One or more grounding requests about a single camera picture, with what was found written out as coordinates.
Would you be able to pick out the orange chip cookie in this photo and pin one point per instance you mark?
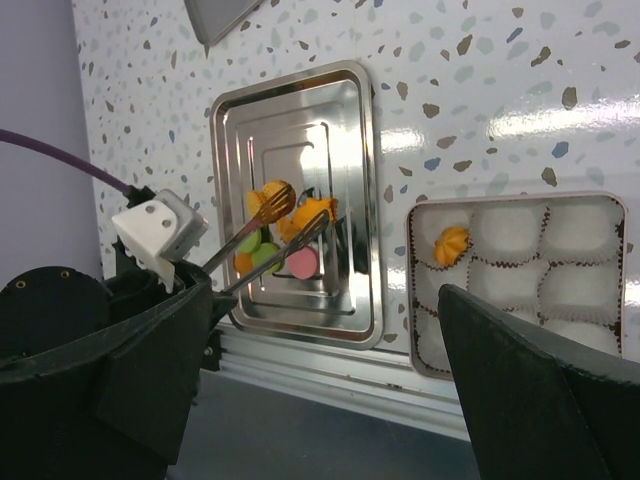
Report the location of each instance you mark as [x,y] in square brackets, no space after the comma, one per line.
[242,263]

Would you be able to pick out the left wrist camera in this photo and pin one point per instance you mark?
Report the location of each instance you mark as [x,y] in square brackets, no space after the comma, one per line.
[160,232]

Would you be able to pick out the swirl butter cookie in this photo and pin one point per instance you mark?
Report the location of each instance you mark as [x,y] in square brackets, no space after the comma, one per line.
[286,229]
[451,245]

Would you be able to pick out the pink sandwich cookie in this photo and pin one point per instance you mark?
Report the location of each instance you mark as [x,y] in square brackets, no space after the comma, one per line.
[304,263]

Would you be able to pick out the round dotted orange cookie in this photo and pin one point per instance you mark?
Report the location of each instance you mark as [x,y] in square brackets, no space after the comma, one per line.
[259,206]

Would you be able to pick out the green sandwich cookie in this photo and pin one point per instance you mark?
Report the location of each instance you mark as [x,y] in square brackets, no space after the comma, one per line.
[263,253]
[251,243]

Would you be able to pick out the orange fish cookie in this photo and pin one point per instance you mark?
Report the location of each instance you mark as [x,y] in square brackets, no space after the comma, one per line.
[312,207]

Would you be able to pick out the flower edged orange cookie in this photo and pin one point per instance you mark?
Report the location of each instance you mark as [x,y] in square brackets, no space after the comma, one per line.
[272,190]

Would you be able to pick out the pink cookie tin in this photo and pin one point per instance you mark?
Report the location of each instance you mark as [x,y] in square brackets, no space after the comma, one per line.
[553,261]

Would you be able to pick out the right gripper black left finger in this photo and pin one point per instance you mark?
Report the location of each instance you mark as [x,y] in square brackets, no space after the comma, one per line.
[113,405]

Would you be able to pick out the square tin lid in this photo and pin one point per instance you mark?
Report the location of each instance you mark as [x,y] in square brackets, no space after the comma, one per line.
[212,20]

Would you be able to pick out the large steel tray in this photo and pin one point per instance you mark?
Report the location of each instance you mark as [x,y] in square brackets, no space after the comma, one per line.
[314,130]

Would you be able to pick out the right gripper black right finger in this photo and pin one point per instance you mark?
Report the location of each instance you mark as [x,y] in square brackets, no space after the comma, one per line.
[538,405]

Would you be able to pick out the aluminium rail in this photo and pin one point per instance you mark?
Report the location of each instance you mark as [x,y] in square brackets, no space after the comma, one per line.
[376,383]

